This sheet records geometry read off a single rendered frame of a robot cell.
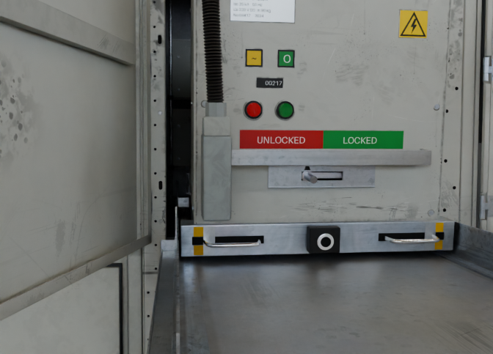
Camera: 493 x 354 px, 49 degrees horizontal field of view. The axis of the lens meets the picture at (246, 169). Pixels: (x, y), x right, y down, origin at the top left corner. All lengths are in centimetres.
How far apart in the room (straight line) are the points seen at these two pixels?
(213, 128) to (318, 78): 25
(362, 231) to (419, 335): 41
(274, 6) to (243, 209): 38
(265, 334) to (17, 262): 34
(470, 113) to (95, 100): 81
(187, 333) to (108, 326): 53
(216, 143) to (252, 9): 27
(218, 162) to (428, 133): 43
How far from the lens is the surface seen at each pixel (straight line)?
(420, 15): 111
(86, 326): 118
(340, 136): 105
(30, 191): 79
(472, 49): 131
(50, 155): 84
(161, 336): 67
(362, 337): 67
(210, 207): 90
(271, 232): 103
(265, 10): 102
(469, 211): 131
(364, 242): 108
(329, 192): 105
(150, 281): 116
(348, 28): 106
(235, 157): 97
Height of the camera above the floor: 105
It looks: 3 degrees down
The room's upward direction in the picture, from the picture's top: straight up
